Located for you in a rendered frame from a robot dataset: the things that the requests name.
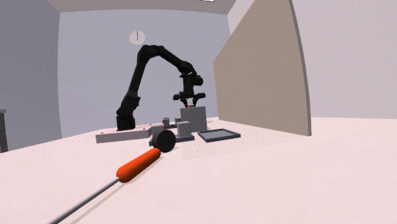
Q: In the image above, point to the orange rounded bar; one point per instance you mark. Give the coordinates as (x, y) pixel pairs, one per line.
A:
(124, 174)

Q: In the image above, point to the beige flat wall panel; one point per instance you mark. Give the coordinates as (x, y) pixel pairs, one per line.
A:
(260, 73)

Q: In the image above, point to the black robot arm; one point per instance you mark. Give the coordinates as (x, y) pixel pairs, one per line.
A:
(125, 118)

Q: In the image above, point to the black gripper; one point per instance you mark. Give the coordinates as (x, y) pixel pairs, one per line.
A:
(189, 93)

